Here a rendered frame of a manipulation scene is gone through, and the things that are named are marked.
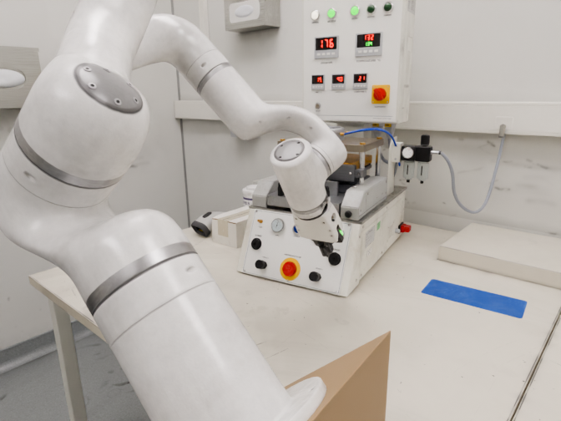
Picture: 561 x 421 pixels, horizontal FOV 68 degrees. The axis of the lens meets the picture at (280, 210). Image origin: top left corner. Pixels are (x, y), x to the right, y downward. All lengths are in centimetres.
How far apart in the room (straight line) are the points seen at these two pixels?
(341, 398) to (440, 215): 133
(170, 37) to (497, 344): 89
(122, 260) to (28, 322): 205
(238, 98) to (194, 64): 11
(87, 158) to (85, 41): 24
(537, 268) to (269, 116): 83
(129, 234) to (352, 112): 107
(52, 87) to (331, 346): 68
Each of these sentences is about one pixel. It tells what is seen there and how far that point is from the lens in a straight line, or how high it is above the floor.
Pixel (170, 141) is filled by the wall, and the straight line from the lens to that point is 260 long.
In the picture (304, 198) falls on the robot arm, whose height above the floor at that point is 105.
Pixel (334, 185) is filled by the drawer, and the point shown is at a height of 100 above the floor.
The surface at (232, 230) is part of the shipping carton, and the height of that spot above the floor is 81.
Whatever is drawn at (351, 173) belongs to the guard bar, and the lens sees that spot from 116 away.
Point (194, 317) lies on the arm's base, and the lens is 40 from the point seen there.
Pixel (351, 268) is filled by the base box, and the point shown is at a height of 82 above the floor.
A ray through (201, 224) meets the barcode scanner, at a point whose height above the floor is 80.
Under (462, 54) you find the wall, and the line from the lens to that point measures 162.
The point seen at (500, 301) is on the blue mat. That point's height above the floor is 75.
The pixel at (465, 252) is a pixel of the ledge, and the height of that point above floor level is 79.
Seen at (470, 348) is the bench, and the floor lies 75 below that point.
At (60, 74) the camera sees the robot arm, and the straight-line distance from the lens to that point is 47.
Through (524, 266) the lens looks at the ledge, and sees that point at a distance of 131.
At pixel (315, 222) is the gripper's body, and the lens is 91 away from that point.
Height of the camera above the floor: 125
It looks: 16 degrees down
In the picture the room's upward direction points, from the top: 1 degrees counter-clockwise
